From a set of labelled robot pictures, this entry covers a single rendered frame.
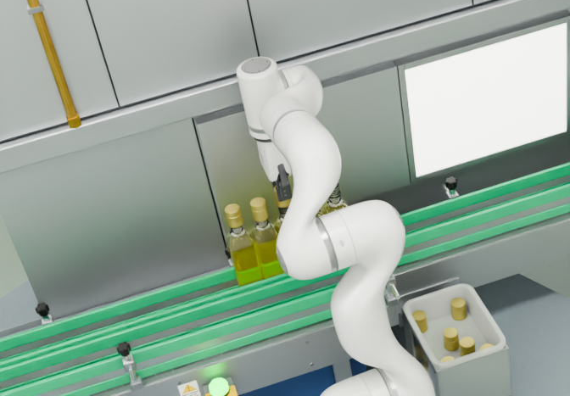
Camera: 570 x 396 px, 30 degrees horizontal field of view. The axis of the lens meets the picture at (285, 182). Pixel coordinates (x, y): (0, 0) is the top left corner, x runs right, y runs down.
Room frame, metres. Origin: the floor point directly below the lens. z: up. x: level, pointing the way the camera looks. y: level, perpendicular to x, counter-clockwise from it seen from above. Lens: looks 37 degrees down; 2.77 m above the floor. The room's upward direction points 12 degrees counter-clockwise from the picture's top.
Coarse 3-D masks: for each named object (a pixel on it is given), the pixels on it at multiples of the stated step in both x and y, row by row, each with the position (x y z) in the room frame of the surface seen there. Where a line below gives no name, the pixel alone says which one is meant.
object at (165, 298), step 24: (552, 168) 2.00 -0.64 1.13; (480, 192) 1.96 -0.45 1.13; (504, 192) 1.97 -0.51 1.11; (528, 192) 1.99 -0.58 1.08; (408, 216) 1.94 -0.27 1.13; (432, 216) 1.95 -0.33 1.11; (456, 216) 1.96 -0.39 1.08; (168, 288) 1.85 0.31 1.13; (192, 288) 1.85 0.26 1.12; (216, 288) 1.87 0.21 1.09; (96, 312) 1.82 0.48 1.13; (120, 312) 1.83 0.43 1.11; (144, 312) 1.84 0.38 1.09; (24, 336) 1.79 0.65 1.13; (48, 336) 1.80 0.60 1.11; (72, 336) 1.81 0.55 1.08; (0, 360) 1.78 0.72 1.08
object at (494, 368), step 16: (432, 288) 1.84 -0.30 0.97; (400, 304) 1.83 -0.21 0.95; (400, 320) 1.83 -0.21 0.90; (416, 352) 1.70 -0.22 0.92; (496, 352) 1.58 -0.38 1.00; (432, 368) 1.59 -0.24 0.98; (448, 368) 1.56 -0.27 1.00; (464, 368) 1.57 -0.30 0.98; (480, 368) 1.58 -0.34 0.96; (496, 368) 1.58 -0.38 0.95; (448, 384) 1.56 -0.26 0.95; (464, 384) 1.57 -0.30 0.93; (480, 384) 1.58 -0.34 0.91; (496, 384) 1.58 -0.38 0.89
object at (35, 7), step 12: (36, 0) 1.93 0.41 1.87; (36, 12) 1.93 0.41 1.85; (36, 24) 1.93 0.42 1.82; (48, 36) 1.93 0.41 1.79; (48, 48) 1.93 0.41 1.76; (48, 60) 1.93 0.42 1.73; (60, 72) 1.93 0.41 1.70; (60, 84) 1.93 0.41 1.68; (60, 96) 1.93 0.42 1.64; (72, 108) 1.93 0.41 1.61; (72, 120) 1.92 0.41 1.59
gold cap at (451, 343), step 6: (444, 330) 1.69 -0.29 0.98; (450, 330) 1.69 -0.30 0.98; (456, 330) 1.68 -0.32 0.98; (444, 336) 1.67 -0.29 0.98; (450, 336) 1.67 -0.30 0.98; (456, 336) 1.67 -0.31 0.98; (444, 342) 1.67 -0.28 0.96; (450, 342) 1.66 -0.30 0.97; (456, 342) 1.67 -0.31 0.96; (444, 348) 1.68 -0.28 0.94; (450, 348) 1.66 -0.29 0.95; (456, 348) 1.66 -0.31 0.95
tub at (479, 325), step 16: (448, 288) 1.79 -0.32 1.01; (464, 288) 1.79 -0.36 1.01; (416, 304) 1.77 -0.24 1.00; (432, 304) 1.78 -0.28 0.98; (448, 304) 1.78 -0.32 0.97; (480, 304) 1.72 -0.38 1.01; (432, 320) 1.77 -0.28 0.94; (448, 320) 1.76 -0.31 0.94; (464, 320) 1.75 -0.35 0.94; (480, 320) 1.71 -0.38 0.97; (416, 336) 1.67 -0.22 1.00; (432, 336) 1.72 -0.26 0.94; (464, 336) 1.70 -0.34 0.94; (480, 336) 1.69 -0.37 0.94; (496, 336) 1.63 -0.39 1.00; (432, 352) 1.61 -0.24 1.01; (448, 352) 1.66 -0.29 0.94; (480, 352) 1.58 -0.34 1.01
